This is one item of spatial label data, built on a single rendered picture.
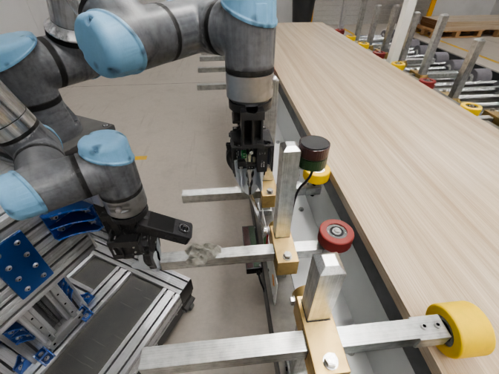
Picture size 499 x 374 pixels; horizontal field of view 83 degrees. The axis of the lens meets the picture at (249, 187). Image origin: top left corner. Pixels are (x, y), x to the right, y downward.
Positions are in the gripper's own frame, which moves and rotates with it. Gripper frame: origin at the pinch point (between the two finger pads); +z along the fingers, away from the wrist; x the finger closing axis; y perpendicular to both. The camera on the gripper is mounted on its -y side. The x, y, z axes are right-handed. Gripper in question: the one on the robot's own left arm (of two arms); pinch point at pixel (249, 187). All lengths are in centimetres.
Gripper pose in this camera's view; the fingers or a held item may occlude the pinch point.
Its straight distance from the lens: 59.8
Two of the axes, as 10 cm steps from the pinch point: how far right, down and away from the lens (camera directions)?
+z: 0.0, 7.9, 6.1
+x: 10.0, -0.6, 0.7
